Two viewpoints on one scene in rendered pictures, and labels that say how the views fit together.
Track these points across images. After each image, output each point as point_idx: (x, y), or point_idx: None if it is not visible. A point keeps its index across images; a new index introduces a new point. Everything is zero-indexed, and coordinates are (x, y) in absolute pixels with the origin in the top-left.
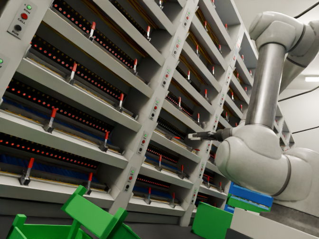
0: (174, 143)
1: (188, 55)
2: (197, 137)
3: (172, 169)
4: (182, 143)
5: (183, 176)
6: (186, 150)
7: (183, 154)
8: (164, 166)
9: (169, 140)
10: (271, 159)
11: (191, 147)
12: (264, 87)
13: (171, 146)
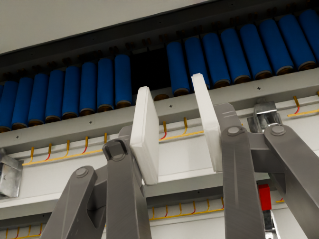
0: (48, 200)
1: None
2: (151, 184)
3: (210, 196)
4: (182, 114)
5: (276, 233)
6: (195, 177)
7: (197, 187)
8: (150, 206)
9: (3, 199)
10: None
11: (267, 126)
12: None
13: (53, 207)
